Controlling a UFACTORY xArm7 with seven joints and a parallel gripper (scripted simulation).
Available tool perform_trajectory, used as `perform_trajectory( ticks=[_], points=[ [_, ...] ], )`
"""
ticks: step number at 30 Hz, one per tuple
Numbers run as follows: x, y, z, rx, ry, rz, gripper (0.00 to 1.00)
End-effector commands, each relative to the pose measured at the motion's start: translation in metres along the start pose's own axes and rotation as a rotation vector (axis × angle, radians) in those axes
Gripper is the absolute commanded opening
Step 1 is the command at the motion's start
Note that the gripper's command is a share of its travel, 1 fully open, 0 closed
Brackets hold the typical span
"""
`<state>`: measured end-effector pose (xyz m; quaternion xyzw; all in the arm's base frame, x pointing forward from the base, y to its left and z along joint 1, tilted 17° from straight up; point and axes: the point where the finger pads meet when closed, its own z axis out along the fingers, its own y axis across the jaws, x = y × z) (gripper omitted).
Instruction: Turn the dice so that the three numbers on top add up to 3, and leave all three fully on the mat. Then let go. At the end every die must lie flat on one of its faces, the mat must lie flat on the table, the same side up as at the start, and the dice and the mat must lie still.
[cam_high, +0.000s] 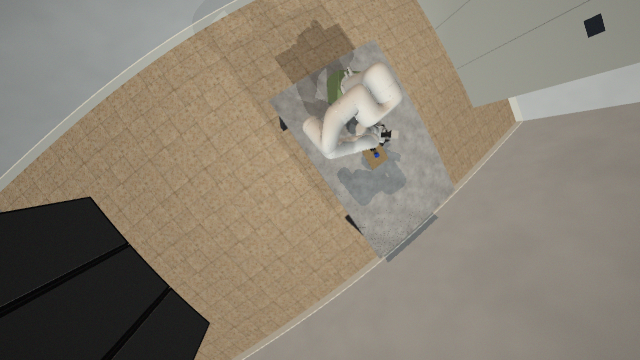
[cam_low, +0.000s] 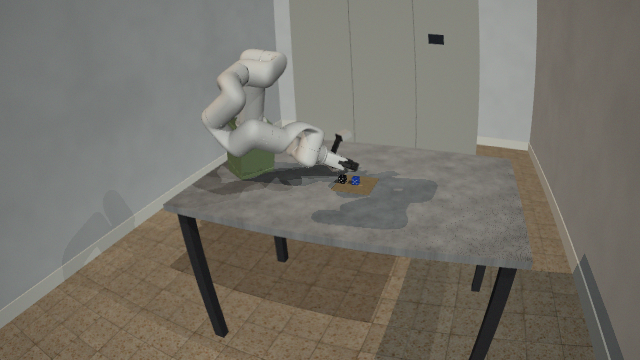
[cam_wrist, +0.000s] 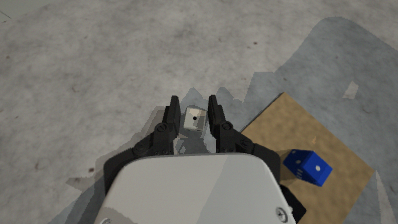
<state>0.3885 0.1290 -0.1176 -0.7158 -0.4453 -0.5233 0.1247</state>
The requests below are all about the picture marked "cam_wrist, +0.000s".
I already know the blue die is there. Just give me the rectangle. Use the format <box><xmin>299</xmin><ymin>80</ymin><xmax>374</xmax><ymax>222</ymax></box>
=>
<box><xmin>283</xmin><ymin>149</ymin><xmax>332</xmax><ymax>187</ymax></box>

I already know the tan mat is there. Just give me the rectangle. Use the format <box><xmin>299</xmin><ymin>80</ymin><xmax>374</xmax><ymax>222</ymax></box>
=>
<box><xmin>240</xmin><ymin>92</ymin><xmax>374</xmax><ymax>224</ymax></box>

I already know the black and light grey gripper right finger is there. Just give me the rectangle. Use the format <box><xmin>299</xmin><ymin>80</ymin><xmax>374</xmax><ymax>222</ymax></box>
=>
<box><xmin>208</xmin><ymin>95</ymin><xmax>281</xmax><ymax>188</ymax></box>

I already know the white die with black pips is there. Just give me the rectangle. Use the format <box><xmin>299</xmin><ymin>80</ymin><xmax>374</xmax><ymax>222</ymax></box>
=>
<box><xmin>183</xmin><ymin>107</ymin><xmax>206</xmax><ymax>132</ymax></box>

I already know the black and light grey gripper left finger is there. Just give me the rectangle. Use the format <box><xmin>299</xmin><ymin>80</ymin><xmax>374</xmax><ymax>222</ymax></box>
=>
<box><xmin>103</xmin><ymin>95</ymin><xmax>181</xmax><ymax>197</ymax></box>

